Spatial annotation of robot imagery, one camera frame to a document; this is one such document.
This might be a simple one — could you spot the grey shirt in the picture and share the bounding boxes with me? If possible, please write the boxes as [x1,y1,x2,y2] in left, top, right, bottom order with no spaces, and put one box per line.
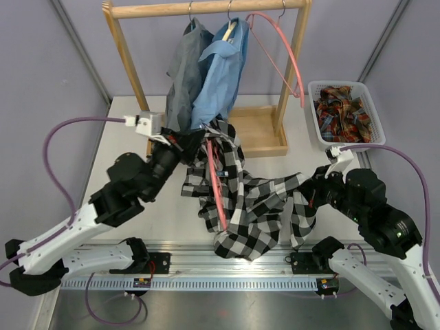
[166,18,213,131]

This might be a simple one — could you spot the wooden hanger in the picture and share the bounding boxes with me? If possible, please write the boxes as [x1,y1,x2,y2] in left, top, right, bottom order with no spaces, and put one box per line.
[221,0,237,41]

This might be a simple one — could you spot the blue shirt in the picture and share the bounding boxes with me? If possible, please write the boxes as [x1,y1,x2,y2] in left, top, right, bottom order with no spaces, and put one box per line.
[190,17,249,129]

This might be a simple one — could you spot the aluminium mounting rail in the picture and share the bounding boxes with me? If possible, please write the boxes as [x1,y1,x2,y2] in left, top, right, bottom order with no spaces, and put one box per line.
[45,240,421,279]

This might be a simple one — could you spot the slotted grey cable duct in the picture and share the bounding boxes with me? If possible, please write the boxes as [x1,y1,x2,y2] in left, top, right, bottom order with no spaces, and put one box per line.
[61,276,318,292]

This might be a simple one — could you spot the empty pink hanger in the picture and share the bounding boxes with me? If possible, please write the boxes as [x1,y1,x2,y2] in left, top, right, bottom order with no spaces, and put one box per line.
[245,1,305,108]

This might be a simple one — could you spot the black white checkered shirt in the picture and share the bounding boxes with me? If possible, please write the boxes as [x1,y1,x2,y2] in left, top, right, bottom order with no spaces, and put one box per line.
[181,119,317,261]

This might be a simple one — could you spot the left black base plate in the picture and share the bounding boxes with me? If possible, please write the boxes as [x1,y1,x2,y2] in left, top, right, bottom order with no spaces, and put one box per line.
[140,252,171,275]

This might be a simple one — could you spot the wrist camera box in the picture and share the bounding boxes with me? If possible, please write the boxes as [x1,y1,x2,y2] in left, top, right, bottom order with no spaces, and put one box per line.
[135,111,166,144]
[324,146,354,179]

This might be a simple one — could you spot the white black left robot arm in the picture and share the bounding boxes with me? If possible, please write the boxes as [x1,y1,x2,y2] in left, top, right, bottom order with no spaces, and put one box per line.
[5,128,205,296]

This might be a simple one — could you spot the wooden clothes rack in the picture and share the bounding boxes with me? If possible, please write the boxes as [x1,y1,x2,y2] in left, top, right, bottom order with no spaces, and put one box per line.
[102,1,312,158]

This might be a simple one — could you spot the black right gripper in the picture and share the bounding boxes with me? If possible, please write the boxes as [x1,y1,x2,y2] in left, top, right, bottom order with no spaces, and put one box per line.
[296,163,365,222]

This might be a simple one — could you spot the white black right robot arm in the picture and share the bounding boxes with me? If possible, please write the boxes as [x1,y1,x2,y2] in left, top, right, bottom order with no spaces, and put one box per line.
[300,166,439,329]

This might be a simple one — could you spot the red plaid shirt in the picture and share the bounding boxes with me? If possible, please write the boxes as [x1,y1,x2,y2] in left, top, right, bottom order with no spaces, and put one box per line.
[313,86,372,143]

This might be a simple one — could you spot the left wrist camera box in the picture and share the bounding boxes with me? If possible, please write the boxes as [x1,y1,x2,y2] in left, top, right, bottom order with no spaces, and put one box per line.
[135,111,166,144]

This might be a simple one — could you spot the pink hanger with chrome hook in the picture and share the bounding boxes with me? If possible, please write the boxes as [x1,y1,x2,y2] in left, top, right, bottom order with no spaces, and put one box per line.
[206,140,227,231]

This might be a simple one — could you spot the white plastic basket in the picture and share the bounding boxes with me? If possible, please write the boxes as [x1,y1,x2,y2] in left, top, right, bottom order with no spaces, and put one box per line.
[308,80,386,150]

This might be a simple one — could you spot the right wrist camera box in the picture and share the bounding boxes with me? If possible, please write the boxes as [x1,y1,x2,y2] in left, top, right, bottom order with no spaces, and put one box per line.
[324,146,354,179]

